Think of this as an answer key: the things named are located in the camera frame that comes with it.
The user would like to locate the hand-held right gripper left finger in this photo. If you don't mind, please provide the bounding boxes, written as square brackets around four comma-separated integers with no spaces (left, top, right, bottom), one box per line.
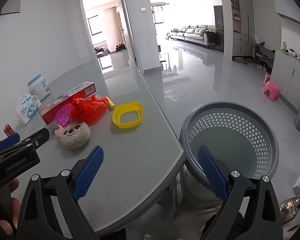
[16,145,104,240]

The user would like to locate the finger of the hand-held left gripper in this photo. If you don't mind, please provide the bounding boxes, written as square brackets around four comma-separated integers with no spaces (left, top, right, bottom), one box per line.
[14,127,50,153]
[0,133,21,153]

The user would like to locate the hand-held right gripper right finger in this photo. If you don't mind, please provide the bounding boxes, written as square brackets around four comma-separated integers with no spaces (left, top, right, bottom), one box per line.
[198,145,283,240]

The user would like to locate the pink plastic shuttlecock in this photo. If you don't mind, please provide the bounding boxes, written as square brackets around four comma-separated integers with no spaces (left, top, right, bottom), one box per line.
[54,104,73,128]

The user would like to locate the red plastic bag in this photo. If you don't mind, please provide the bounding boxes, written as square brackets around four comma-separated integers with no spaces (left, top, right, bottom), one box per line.
[70,96,108,124]

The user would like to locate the grey perforated basket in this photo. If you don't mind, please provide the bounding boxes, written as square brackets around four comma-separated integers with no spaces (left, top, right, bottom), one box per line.
[179,101,280,205]

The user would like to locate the person's left hand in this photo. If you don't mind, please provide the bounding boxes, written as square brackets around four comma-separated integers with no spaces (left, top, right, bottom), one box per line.
[0,177,22,235]

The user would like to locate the small red box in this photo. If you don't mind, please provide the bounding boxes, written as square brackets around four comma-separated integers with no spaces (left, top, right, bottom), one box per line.
[3,124,15,137]

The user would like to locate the white and blue tissue pack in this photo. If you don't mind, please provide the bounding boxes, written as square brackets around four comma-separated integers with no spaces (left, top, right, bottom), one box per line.
[15,94,42,125]

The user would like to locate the beige plush toy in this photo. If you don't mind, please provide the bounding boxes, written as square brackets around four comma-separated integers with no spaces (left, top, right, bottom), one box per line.
[54,122,91,150]

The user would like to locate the white jar with blue lid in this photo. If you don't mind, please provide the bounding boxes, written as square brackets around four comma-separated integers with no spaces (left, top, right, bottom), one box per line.
[27,74,50,102]

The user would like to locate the long red cardboard box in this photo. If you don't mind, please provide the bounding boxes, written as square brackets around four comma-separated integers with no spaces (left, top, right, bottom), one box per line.
[39,81,97,125]

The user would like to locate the metal kettle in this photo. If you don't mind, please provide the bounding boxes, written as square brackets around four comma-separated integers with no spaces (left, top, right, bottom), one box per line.
[279,197,300,227]

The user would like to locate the pink plastic stool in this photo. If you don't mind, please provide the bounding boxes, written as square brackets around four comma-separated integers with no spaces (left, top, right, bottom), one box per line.
[262,81,280,102]

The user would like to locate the bed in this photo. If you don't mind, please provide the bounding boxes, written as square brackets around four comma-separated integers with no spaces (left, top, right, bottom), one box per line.
[94,47,110,59]

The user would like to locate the white sideboard cabinet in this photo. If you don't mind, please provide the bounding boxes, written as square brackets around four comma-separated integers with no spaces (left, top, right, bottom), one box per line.
[270,49,300,110]

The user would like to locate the shoe rack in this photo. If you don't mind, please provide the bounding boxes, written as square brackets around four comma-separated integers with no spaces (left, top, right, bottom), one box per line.
[254,42,275,72]

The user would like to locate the white room door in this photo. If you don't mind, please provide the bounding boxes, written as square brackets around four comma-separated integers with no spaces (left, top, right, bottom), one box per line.
[116,0,140,72]

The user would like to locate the beige curtain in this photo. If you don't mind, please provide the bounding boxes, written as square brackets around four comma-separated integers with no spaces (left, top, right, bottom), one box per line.
[111,6,123,48]

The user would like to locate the grey sofa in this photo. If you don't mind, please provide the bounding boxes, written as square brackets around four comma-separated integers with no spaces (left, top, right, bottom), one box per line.
[170,25,217,49]

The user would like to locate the dark tall fridge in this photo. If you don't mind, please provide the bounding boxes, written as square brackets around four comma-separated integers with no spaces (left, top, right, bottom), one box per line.
[213,5,224,53]

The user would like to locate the tall shelf unit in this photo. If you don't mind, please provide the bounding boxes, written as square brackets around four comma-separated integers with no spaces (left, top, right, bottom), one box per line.
[229,0,249,57]

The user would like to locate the yellow plastic ring frame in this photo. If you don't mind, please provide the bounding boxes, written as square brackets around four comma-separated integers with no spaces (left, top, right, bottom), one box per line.
[112,102,143,129]

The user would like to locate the grey wall board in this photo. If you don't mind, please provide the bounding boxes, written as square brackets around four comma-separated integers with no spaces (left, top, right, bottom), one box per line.
[0,0,23,15]

